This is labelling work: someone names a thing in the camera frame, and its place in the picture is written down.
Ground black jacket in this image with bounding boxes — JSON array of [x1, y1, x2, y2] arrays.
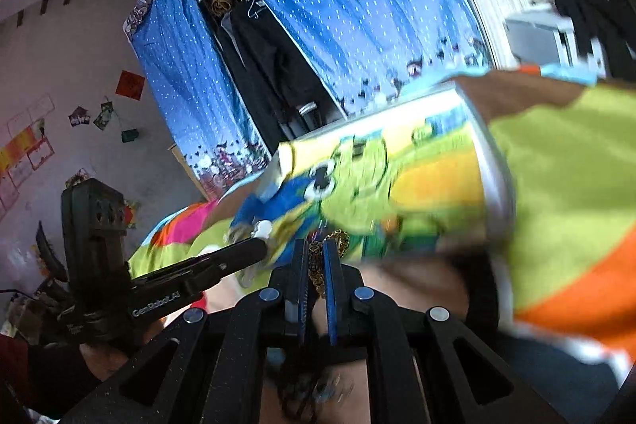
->
[[551, 0, 636, 80]]

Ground person's left hand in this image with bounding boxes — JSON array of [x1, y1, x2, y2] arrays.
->
[[79, 319, 171, 381]]

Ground white storage box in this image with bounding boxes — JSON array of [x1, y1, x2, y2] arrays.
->
[[503, 3, 608, 78]]

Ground hanging dark clothes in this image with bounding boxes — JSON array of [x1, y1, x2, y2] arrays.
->
[[195, 0, 345, 143]]

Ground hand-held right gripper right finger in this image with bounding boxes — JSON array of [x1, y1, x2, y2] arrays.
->
[[323, 239, 567, 424]]

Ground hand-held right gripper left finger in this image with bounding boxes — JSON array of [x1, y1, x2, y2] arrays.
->
[[60, 238, 311, 424]]

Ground pink wall chart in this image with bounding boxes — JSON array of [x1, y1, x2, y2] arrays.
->
[[0, 93, 56, 217]]

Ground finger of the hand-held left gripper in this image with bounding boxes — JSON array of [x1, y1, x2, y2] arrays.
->
[[184, 248, 269, 294], [130, 238, 269, 284]]

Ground gold chain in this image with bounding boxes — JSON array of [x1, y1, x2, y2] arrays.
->
[[306, 228, 351, 302]]

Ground red diamond paper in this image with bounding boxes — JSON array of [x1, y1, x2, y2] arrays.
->
[[115, 70, 147, 100]]

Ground cartoon printed blanket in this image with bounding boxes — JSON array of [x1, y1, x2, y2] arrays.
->
[[126, 65, 636, 424]]

